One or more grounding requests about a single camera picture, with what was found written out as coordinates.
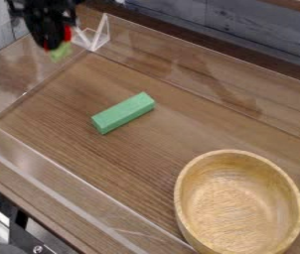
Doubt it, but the wooden oval bowl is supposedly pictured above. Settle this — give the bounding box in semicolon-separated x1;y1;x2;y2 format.
174;150;300;254

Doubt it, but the black metal table frame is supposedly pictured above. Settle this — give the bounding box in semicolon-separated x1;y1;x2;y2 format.
0;193;76;254

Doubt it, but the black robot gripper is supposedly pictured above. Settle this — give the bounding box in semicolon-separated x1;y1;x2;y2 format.
5;0;84;50

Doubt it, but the red plush strawberry green leaf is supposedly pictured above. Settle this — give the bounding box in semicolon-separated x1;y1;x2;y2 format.
43;25;72;63

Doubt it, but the green rectangular foam block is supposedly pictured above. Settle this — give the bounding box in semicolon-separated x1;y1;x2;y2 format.
91;92;155;135

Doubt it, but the clear acrylic tray enclosure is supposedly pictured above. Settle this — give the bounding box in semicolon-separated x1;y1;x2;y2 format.
0;12;300;254

